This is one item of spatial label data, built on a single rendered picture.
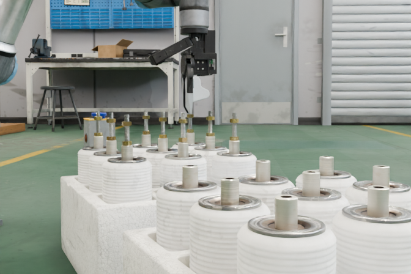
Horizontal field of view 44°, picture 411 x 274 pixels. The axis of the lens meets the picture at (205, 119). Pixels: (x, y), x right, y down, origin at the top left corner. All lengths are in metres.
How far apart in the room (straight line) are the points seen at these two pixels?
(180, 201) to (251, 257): 0.21
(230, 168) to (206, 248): 0.48
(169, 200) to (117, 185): 0.30
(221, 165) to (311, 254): 0.60
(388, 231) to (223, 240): 0.17
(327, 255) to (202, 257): 0.16
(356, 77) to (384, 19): 0.74
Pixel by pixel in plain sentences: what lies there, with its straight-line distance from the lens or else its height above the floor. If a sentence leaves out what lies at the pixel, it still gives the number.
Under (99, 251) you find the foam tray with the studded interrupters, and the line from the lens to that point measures 0.95.
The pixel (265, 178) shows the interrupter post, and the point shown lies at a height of 0.26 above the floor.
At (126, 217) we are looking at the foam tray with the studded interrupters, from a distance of 0.95.
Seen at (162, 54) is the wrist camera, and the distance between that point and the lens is 1.28.
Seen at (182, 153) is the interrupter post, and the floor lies 0.26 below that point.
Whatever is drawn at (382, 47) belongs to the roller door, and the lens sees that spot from 6.42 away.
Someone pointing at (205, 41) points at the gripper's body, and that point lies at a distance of 1.30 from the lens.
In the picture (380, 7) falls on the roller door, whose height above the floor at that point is 1.38.
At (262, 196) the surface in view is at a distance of 0.73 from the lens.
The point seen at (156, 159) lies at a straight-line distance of 1.11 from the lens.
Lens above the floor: 0.38
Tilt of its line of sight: 3 degrees down
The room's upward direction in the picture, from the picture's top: straight up
